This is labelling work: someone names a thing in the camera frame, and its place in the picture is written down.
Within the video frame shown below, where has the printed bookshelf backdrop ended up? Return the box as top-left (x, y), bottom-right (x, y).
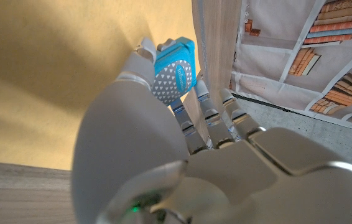
top-left (228, 0), bottom-right (352, 135)

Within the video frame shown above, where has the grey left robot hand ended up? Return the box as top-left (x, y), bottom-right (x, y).
top-left (70, 37), bottom-right (352, 224)

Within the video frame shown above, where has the yellow paper mat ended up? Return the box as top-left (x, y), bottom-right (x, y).
top-left (0, 0), bottom-right (201, 171)

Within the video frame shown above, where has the blue toy flip phone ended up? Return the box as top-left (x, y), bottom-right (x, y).
top-left (151, 36), bottom-right (198, 106)

